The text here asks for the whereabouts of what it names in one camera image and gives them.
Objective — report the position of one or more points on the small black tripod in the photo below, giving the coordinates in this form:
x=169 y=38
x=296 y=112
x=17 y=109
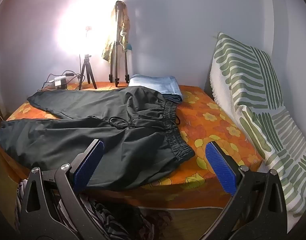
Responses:
x=86 y=63

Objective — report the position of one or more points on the folded light blue cloth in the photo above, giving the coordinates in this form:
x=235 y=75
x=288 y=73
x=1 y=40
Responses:
x=155 y=82

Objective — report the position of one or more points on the dark striped cloth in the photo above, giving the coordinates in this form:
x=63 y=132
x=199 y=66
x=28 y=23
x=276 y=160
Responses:
x=105 y=220

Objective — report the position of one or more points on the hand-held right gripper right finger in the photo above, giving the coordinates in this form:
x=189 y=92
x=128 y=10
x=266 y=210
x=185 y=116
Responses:
x=221 y=170

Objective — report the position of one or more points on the tall black tripod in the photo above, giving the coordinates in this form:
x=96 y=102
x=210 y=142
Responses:
x=116 y=55

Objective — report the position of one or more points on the white blanket with green stripes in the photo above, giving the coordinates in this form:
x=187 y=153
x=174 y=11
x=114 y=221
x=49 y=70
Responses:
x=243 y=80

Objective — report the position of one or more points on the bright video light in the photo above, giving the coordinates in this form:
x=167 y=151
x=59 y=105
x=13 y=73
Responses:
x=80 y=30

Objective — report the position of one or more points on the camouflage cloth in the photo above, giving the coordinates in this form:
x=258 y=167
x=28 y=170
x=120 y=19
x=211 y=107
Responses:
x=108 y=50

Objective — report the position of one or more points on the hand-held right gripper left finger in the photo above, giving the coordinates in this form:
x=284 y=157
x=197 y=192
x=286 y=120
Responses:
x=89 y=166

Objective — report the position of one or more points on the white power adapter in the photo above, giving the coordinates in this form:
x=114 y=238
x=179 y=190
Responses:
x=58 y=82

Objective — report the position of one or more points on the black pants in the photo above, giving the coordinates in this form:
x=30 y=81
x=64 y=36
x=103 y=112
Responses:
x=105 y=135

